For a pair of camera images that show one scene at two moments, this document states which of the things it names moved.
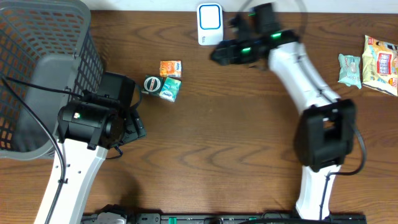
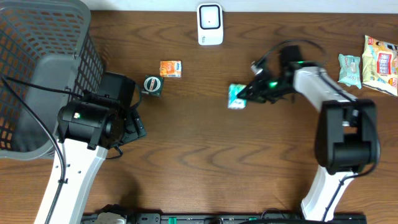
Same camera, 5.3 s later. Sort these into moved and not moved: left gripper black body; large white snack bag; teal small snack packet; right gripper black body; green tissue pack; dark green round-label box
Moved: right gripper black body; green tissue pack
Not moved: dark green round-label box; left gripper black body; teal small snack packet; large white snack bag
